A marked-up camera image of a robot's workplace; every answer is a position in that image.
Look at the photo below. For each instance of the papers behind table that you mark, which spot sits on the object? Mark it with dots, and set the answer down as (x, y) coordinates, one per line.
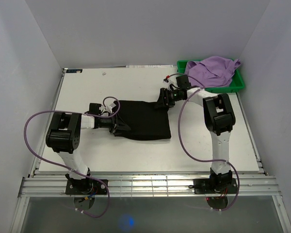
(149, 66)

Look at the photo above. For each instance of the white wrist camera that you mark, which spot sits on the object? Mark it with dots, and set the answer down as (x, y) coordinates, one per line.
(111, 108)
(170, 83)

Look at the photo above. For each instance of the green plastic bin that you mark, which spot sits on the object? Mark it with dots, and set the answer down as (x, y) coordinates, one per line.
(236, 85)

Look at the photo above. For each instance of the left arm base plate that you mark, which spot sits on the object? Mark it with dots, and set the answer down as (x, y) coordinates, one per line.
(85, 187)

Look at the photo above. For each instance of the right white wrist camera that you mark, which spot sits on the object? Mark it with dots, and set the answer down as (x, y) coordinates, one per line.
(170, 83)

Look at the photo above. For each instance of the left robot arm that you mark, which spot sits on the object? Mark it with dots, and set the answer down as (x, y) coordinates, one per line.
(63, 137)

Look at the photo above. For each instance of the black trousers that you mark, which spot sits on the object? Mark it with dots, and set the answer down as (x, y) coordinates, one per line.
(143, 121)

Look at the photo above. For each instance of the aluminium frame rail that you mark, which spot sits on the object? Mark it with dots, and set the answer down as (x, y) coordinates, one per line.
(146, 185)

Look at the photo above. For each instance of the blue label sticker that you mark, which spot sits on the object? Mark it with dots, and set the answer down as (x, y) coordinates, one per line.
(74, 70)

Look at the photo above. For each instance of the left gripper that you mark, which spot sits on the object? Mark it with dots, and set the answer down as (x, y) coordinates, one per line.
(118, 124)

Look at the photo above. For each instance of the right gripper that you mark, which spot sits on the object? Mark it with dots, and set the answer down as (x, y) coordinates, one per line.
(164, 93)

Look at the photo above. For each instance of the purple trousers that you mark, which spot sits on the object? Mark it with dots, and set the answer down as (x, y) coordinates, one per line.
(214, 71)

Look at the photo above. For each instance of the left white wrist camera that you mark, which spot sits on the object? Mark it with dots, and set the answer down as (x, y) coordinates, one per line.
(111, 108)

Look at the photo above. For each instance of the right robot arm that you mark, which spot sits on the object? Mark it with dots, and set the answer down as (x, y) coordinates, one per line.
(219, 119)

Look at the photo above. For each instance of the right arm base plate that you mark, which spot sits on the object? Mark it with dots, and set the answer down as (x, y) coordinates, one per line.
(206, 186)

